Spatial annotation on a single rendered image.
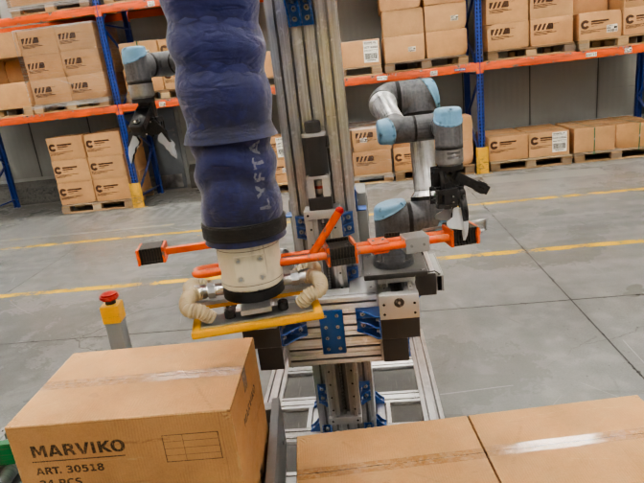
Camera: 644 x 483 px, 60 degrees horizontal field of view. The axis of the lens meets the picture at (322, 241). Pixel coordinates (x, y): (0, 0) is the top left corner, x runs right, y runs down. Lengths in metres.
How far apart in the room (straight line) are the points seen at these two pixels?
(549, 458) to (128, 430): 1.23
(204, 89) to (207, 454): 0.92
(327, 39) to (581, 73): 8.66
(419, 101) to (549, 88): 8.43
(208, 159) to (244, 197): 0.13
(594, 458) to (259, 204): 1.26
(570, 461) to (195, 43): 1.56
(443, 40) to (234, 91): 7.39
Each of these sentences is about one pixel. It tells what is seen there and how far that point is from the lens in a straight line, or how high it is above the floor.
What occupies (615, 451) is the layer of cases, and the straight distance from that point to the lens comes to 2.00.
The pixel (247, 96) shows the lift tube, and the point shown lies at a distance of 1.35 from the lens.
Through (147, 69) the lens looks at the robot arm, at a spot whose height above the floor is 1.80.
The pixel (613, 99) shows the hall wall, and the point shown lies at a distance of 10.75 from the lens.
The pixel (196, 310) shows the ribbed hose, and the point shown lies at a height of 1.19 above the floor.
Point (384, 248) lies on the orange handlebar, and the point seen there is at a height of 1.25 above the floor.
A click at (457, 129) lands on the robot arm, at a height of 1.55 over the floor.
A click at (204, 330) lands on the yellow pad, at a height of 1.15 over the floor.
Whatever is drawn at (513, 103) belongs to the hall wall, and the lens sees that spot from 10.20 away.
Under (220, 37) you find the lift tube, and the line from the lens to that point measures 1.34.
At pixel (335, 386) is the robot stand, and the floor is 0.50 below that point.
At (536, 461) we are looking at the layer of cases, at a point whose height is 0.54.
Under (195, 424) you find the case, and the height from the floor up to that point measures 0.91.
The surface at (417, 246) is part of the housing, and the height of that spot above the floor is 1.24.
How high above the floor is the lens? 1.74
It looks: 17 degrees down
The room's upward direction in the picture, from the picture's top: 7 degrees counter-clockwise
